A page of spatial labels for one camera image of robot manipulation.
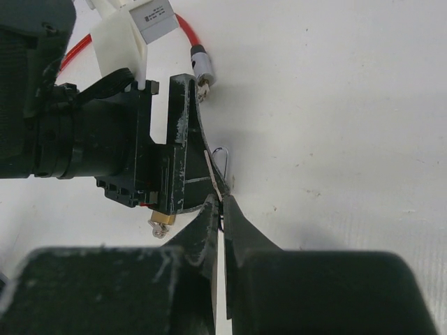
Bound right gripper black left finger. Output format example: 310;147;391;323
1;195;219;334

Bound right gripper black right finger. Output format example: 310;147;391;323
222;196;437;334

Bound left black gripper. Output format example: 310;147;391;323
31;74;230;214

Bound small brass padlock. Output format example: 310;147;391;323
148;146;231;228

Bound silver keys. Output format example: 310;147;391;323
149;221;169;239

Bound silver key pair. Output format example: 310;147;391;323
198;82;210;103

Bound red cable lock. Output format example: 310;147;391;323
59;14;216;87

